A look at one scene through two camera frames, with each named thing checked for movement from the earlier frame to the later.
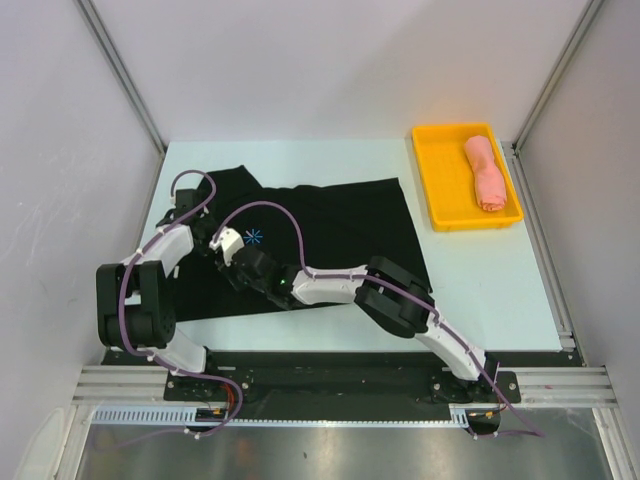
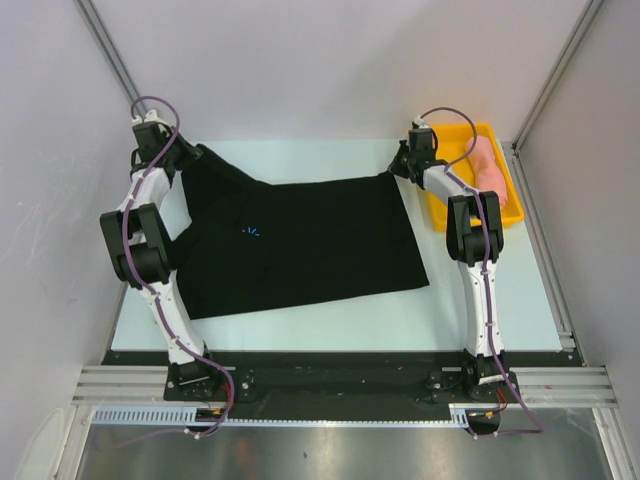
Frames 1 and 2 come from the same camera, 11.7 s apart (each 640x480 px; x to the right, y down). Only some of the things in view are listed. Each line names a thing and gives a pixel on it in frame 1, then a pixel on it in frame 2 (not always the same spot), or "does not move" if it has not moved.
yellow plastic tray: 449,181 does not move
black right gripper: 230,273 to 395,167
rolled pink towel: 490,179 does not move
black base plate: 341,386 does not move
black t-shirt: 310,227 does not move
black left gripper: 206,217 to 190,153
